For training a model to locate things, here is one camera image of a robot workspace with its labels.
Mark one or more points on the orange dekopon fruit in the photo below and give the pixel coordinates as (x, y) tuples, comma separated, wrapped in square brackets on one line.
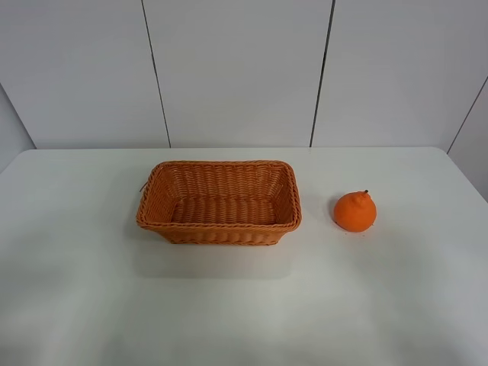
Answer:
[(355, 212)]

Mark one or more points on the orange woven wicker basket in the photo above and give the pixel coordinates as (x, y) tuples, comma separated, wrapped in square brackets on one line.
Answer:
[(241, 203)]

